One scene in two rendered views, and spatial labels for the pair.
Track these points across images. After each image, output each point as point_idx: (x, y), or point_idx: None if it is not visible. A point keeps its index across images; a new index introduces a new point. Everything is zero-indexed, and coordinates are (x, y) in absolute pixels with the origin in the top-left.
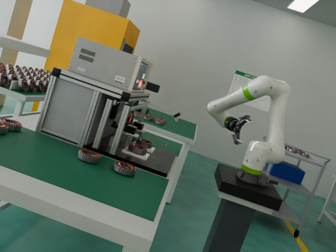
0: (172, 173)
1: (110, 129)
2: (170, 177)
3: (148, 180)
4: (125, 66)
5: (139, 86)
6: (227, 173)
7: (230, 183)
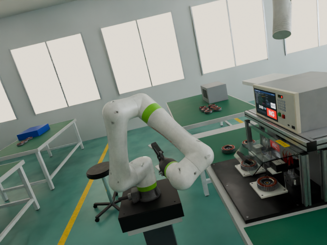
0: (213, 176)
1: (310, 172)
2: (209, 169)
3: (214, 155)
4: None
5: (271, 115)
6: (169, 189)
7: (165, 179)
